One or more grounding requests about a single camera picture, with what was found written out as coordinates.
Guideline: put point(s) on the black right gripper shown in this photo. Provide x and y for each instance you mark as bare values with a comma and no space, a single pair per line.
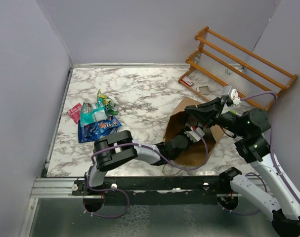
205,111

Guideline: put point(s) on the brown paper bag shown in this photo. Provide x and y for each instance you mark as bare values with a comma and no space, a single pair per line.
186,143

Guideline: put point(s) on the blue M&Ms candy packet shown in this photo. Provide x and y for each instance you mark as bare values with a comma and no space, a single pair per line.
109,123

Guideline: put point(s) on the yellow green candy packet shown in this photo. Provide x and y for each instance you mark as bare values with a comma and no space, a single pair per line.
109,104

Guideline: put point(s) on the blue salt vinegar chips bag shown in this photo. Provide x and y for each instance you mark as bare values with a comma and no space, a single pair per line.
99,135

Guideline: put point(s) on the teal white snack packet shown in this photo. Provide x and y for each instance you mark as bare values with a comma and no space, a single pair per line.
92,113

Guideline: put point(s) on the blue Burts chips bag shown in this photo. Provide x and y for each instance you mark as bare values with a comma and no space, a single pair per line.
84,133

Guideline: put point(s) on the red snack packet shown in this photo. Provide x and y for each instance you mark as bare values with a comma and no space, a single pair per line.
75,113

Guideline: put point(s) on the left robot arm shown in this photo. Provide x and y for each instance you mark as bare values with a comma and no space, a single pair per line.
115,150

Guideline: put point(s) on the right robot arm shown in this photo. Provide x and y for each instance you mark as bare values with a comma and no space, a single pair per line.
282,207

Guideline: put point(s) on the open small cardboard box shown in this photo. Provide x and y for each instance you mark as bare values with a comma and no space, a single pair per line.
204,90

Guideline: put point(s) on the small red white box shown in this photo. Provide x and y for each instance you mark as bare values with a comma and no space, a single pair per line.
187,81

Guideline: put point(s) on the wooden two-tier rack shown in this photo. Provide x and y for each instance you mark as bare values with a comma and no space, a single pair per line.
227,63

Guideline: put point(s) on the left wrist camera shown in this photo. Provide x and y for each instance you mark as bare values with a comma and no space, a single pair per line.
192,134

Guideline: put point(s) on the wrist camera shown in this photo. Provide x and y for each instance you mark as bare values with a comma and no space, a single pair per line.
192,134
230,96

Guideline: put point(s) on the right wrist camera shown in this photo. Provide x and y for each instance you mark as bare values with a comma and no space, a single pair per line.
230,96

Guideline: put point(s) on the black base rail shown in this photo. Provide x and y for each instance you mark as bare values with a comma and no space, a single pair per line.
160,190

